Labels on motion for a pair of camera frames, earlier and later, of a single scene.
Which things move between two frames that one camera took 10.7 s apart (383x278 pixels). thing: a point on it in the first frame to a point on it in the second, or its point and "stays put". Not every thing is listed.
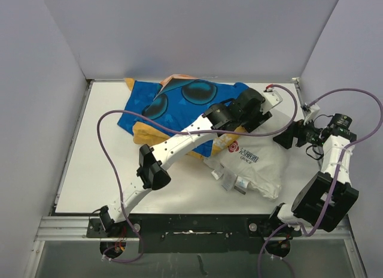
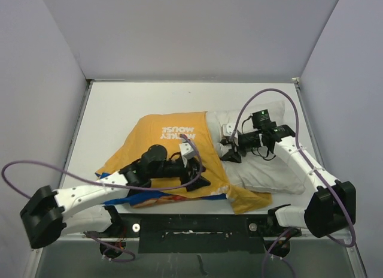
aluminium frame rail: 75,228 stays put
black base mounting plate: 204,233 stays put
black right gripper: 285,138 to 232,156
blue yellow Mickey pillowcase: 153,111 to 189,129
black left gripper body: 255,119 to 182,172
